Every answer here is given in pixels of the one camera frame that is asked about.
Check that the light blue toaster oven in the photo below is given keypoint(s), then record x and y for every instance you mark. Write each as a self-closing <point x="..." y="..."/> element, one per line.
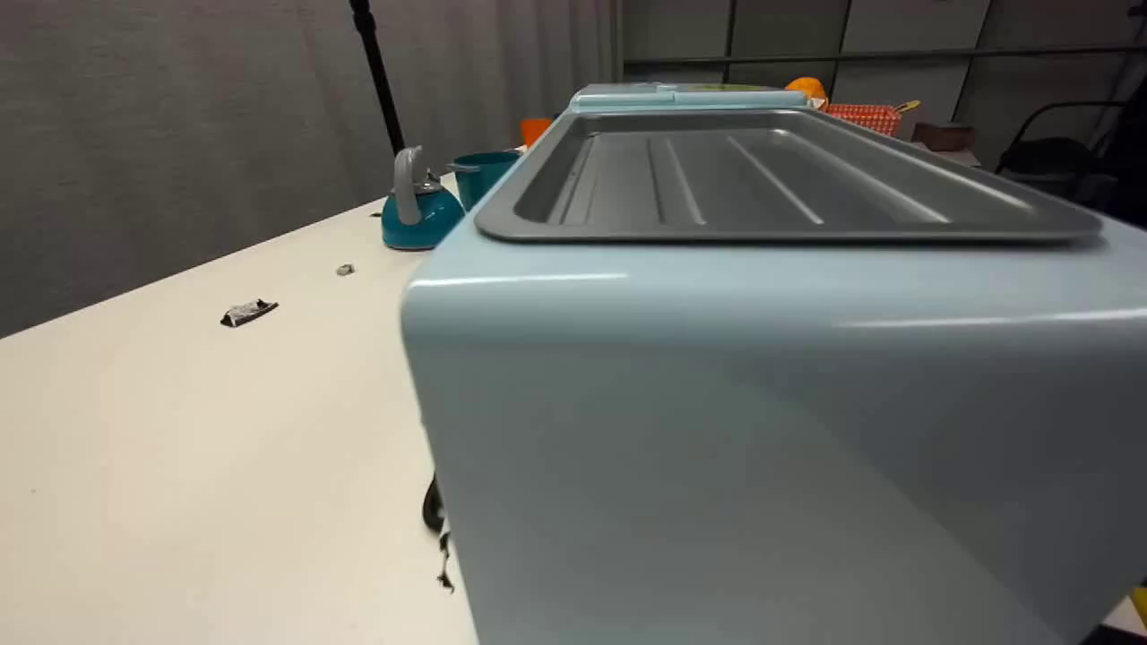
<point x="775" y="454"/>

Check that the small orange container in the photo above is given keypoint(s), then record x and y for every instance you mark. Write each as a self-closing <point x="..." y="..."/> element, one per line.
<point x="531" y="129"/>

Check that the gray ribbed griddle tray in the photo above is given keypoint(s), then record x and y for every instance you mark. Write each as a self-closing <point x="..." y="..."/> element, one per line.
<point x="738" y="180"/>

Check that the black tripod pole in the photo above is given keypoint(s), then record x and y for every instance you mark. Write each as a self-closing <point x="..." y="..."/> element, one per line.
<point x="378" y="72"/>

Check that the black tape mark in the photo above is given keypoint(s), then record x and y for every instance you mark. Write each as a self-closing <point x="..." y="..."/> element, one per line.
<point x="249" y="314"/>

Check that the yellow orange ball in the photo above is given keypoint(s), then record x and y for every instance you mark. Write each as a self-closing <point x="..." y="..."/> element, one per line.
<point x="809" y="88"/>

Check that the orange red basket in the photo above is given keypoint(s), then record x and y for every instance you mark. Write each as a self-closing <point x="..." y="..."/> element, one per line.
<point x="867" y="116"/>

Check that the brown box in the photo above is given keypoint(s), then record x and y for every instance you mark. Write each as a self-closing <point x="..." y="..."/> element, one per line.
<point x="944" y="136"/>

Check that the black chair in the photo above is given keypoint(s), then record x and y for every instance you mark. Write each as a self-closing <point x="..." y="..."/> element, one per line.
<point x="1057" y="155"/>

